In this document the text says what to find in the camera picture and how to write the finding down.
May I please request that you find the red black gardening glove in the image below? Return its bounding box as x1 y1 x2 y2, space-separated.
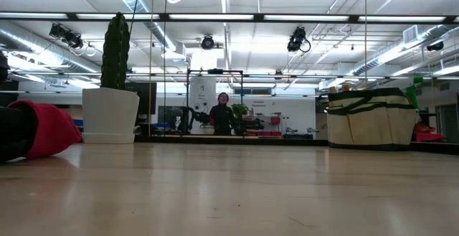
0 99 83 164

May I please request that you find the black hanging cable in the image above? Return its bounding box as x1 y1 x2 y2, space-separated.
164 0 168 136

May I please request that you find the black studio light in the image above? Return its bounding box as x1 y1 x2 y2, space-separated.
49 23 85 49

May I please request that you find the black background rig frame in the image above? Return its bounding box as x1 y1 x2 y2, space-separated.
186 69 245 136

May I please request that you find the thin hanging cable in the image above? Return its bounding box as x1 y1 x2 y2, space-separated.
364 0 368 90

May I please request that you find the tall green cactus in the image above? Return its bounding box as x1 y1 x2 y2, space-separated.
100 11 131 90

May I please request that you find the silver air duct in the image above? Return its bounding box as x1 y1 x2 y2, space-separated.
353 24 452 77
0 20 102 74

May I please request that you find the leafy green potted plant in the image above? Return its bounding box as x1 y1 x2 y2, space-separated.
230 103 251 136

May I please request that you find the black ceiling light with cable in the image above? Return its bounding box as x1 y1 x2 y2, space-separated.
286 26 312 54

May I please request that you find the black monitor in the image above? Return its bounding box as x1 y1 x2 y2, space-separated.
125 81 158 115

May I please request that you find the beige green gardening bag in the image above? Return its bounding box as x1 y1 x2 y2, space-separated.
317 87 417 152

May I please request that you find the black round ceiling lamp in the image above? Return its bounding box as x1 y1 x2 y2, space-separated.
200 34 216 51

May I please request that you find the black overhead frame beam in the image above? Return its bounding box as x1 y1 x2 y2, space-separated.
0 12 459 24

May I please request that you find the red storage bin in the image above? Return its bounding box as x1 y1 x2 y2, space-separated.
415 126 445 143

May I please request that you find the green plastic spray bottle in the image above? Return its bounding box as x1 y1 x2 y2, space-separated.
404 76 425 110

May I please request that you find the red bin rack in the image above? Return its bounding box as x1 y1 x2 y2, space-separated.
245 115 283 138

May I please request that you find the person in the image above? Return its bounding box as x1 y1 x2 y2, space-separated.
209 92 237 136

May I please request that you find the white plant pot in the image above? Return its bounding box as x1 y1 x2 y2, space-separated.
82 88 141 145

